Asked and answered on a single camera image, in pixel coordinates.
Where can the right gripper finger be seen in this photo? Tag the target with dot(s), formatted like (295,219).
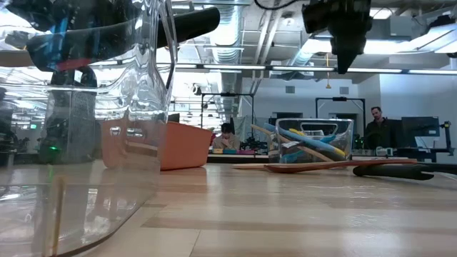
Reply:
(345,62)

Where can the small blue spoon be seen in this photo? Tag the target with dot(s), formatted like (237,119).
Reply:
(330,138)

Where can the large blue spoon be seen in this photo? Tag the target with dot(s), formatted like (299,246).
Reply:
(310,141)

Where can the black round spatula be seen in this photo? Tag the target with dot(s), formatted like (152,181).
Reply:
(392,172)

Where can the black rectangular spatula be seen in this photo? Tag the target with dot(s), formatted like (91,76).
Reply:
(193,23)

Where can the large clear plastic bin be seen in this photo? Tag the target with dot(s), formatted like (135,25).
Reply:
(107,200)

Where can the white smoke detector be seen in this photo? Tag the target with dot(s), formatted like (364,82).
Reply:
(287,19)

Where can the person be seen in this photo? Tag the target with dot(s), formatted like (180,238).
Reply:
(226,141)
(378,132)

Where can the small clear plastic bin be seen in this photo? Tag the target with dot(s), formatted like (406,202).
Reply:
(348,142)

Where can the black computer monitor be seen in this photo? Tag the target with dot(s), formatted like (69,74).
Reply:
(419,126)

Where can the dark background desk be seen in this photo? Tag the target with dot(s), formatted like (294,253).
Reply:
(428,154)

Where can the orange plastic bin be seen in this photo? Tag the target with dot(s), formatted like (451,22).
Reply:
(185,146)

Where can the wall vent grille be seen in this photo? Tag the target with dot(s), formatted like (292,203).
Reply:
(290,89)
(344,90)

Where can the suspended ceiling light rail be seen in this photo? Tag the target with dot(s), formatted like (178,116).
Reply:
(303,68)

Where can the silver ceiling air duct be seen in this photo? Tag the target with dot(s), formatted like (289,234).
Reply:
(301,57)

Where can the black monitor post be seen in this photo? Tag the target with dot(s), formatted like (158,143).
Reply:
(448,135)

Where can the black table frame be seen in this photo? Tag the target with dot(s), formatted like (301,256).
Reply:
(242,158)

